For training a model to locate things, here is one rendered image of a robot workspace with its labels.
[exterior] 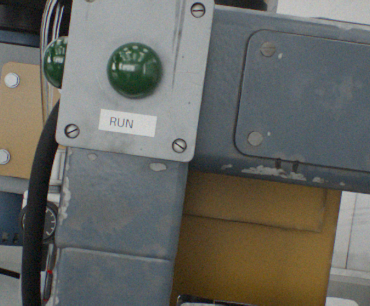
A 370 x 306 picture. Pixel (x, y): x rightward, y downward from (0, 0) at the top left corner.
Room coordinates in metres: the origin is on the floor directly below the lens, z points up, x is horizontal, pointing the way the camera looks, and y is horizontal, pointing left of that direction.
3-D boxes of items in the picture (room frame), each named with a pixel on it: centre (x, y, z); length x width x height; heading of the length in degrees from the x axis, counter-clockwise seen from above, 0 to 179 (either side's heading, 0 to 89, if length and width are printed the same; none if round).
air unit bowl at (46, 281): (0.68, 0.12, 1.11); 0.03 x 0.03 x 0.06
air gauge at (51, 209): (0.65, 0.12, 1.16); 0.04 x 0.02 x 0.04; 92
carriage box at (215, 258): (0.92, -0.03, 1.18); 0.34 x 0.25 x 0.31; 2
